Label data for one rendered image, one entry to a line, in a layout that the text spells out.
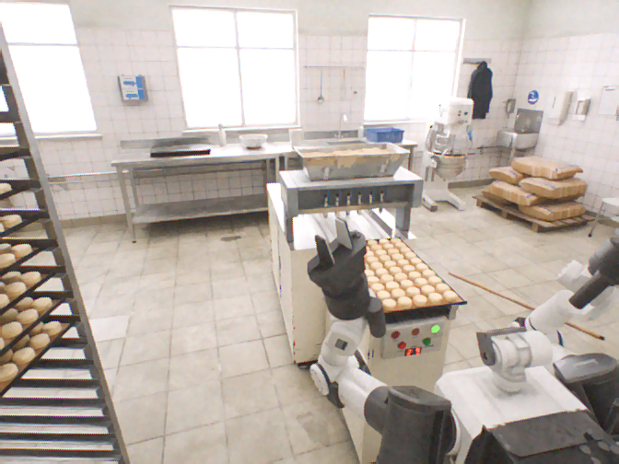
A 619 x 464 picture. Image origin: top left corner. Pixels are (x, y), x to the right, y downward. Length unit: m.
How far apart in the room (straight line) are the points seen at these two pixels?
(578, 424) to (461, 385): 0.20
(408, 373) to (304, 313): 0.77
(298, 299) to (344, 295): 1.44
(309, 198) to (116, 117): 3.31
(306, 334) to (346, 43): 3.82
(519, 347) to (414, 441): 0.26
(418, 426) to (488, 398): 0.16
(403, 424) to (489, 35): 5.83
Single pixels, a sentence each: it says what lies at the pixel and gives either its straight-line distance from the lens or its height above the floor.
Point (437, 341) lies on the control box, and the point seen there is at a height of 0.75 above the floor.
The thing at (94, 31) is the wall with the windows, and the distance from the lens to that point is 4.91.
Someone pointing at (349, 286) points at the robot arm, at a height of 1.35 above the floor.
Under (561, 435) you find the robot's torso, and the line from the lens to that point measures 0.86.
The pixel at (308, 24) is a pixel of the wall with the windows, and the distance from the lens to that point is 5.03.
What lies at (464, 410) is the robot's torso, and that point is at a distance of 0.84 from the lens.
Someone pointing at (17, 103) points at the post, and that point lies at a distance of 1.28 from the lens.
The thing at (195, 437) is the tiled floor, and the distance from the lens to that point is 2.25.
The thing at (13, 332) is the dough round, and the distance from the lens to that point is 1.32.
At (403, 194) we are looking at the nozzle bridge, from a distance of 2.13.
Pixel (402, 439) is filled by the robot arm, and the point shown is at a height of 1.09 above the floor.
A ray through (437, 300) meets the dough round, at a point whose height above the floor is 0.92.
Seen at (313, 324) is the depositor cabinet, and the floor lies 0.35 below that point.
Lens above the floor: 1.70
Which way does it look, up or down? 23 degrees down
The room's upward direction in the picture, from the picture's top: straight up
